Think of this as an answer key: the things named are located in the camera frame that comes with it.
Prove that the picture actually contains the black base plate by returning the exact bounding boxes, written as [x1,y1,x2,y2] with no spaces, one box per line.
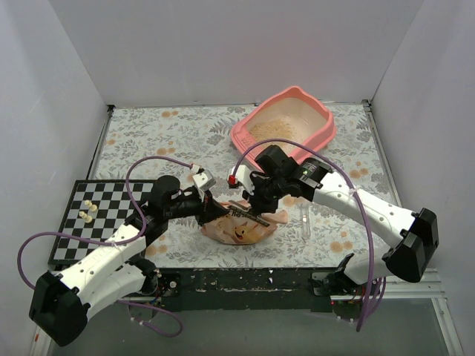
[140,268,372,312]

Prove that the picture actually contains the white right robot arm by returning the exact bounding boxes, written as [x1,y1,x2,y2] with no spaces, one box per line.
[228,145,439,295]

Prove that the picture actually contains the black white chessboard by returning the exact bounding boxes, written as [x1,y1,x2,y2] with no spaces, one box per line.
[48,179,134,266]

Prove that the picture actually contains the floral patterned table mat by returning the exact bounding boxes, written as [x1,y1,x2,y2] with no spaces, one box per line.
[93,103,398,268]

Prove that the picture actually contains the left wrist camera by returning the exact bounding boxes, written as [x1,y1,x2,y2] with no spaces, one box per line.
[191,164,216,197]

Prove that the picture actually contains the clear plastic litter scoop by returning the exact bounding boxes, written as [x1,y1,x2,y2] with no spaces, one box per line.
[299,205,311,238]

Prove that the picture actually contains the beige litter pellets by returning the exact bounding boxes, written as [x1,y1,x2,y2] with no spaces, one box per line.
[249,118,295,141]

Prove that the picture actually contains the pink cat litter box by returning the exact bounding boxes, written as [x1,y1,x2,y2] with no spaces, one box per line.
[230,86,336,153]

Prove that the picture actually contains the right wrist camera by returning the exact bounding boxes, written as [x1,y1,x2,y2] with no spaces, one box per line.
[227,165,255,195]

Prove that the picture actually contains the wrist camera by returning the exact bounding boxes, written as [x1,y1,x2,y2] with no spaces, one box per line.
[227,165,255,195]
[191,164,216,197]

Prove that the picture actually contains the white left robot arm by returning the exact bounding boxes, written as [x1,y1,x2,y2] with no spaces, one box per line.
[29,169,228,346]

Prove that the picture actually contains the peach cat litter bag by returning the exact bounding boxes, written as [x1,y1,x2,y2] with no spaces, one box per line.
[200,210,289,245]

